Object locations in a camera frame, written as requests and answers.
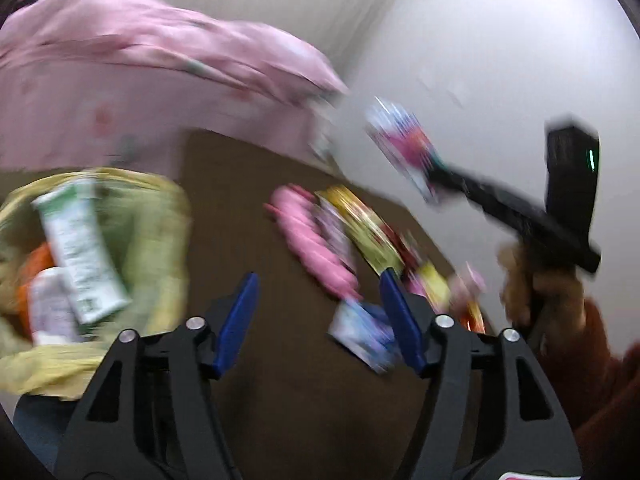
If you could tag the red orange wrapper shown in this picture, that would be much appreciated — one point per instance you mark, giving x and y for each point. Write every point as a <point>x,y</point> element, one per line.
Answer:
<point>472,317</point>

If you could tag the person's right forearm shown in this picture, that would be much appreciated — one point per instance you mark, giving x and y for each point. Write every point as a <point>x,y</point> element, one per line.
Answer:
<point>610,395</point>

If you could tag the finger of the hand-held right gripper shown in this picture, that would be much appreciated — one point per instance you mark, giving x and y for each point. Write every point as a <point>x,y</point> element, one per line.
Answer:
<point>470,187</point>

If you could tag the pink caterpillar toy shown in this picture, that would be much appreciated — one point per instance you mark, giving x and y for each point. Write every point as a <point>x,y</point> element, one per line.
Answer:
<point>310,240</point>

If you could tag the orange plastic bag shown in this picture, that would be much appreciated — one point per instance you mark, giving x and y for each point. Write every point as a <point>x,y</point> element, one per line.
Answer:
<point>37,265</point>

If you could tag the blue snack wrapper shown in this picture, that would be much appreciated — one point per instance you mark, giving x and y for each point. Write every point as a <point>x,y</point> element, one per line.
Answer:
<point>360,332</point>

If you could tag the pink purple clear wrapper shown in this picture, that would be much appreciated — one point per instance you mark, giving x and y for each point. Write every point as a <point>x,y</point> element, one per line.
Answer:
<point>400,145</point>

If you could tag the gold yellow snack wrapper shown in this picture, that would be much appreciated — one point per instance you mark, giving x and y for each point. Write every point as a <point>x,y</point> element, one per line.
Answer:
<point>365,232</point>

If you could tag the white purple packet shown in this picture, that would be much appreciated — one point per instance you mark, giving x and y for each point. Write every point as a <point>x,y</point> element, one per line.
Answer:
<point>50,305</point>

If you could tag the green white snack packet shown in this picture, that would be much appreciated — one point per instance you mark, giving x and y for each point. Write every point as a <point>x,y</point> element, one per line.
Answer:
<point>75,245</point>

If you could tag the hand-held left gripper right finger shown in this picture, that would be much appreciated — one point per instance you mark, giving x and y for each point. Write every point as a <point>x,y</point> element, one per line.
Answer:
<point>400,325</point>

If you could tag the pink floral duvet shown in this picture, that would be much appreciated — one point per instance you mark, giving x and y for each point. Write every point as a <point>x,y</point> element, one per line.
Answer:
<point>150,45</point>

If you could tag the person's right hand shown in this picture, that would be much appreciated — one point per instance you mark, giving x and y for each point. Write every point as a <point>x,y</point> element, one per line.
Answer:
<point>550,300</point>

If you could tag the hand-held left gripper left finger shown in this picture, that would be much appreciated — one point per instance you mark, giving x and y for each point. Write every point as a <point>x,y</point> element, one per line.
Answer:
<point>235,320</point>

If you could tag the person's jeans leg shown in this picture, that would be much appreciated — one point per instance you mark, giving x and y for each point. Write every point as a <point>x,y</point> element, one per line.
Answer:
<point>35,425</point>

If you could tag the small pink wrapper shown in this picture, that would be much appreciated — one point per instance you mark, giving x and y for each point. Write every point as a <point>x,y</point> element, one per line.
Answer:
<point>332,230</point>

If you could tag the pale pink wrapper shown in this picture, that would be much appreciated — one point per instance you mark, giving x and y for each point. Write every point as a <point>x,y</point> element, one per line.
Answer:
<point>470,280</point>

